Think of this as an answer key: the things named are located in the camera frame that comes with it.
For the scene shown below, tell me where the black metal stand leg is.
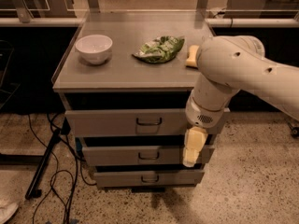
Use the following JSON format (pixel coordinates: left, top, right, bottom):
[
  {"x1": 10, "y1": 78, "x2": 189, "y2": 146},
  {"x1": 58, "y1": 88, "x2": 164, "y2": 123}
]
[{"x1": 25, "y1": 129, "x2": 60, "y2": 200}]

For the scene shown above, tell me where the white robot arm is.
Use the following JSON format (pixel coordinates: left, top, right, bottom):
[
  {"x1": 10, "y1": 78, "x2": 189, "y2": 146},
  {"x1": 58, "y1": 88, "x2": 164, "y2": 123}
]
[{"x1": 183, "y1": 35, "x2": 299, "y2": 167}]

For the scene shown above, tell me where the grey top drawer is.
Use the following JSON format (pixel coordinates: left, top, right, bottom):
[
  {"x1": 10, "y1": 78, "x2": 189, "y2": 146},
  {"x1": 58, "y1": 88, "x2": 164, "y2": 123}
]
[{"x1": 64, "y1": 107, "x2": 231, "y2": 138}]

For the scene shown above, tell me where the white shoe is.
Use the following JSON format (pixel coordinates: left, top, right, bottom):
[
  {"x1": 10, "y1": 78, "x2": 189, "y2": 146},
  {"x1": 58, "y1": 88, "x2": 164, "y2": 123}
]
[{"x1": 0, "y1": 203, "x2": 19, "y2": 224}]

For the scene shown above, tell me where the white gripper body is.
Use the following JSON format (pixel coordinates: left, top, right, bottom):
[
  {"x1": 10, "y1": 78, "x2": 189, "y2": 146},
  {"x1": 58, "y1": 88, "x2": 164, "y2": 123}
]
[{"x1": 185, "y1": 89, "x2": 228, "y2": 129}]

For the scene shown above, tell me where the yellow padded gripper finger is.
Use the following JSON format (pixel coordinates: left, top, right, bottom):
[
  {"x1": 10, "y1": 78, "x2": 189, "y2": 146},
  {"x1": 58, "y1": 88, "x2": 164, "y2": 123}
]
[{"x1": 183, "y1": 127, "x2": 208, "y2": 167}]

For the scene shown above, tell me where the grey middle drawer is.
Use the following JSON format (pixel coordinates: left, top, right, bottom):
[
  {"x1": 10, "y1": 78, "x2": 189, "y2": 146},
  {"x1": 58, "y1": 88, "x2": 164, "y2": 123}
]
[{"x1": 81, "y1": 144, "x2": 216, "y2": 167}]

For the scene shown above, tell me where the grey counter unit background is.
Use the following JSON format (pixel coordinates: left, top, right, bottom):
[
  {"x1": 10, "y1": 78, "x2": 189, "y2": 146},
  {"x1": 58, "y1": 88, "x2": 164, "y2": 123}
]
[{"x1": 224, "y1": 0, "x2": 299, "y2": 19}]

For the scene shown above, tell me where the black floor cable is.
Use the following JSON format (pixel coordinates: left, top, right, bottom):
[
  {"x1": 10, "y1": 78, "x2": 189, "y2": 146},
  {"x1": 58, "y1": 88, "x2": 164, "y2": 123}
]
[{"x1": 27, "y1": 111, "x2": 97, "y2": 224}]

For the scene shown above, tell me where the grey drawer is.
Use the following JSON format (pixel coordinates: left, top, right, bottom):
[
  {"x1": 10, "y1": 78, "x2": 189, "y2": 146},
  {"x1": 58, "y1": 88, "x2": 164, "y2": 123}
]
[
  {"x1": 64, "y1": 107, "x2": 231, "y2": 138},
  {"x1": 94, "y1": 169, "x2": 204, "y2": 188},
  {"x1": 81, "y1": 144, "x2": 216, "y2": 167}
]

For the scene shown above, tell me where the grey drawer cabinet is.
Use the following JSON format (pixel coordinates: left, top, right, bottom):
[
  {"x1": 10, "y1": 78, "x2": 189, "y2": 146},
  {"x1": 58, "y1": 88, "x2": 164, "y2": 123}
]
[{"x1": 51, "y1": 10, "x2": 232, "y2": 193}]

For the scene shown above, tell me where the green chip bag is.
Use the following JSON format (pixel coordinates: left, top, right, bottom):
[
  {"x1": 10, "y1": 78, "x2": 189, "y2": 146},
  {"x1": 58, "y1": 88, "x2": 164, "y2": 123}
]
[{"x1": 133, "y1": 35, "x2": 185, "y2": 64}]

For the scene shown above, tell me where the white ceramic bowl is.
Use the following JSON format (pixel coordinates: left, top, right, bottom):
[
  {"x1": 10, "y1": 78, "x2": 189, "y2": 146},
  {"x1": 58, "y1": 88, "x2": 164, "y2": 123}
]
[{"x1": 75, "y1": 35, "x2": 113, "y2": 64}]

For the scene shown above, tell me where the black caster wheel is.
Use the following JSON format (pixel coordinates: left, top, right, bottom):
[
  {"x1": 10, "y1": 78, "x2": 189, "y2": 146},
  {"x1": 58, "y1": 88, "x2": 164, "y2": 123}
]
[{"x1": 291, "y1": 127, "x2": 299, "y2": 137}]

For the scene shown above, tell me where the yellow sponge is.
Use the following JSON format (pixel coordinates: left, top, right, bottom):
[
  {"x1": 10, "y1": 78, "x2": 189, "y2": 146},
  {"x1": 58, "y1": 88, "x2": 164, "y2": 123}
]
[{"x1": 185, "y1": 45, "x2": 199, "y2": 68}]

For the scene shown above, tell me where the grey bottom drawer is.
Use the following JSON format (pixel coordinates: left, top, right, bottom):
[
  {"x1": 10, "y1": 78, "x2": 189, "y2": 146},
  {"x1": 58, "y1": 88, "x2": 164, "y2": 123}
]
[{"x1": 94, "y1": 169, "x2": 204, "y2": 188}]

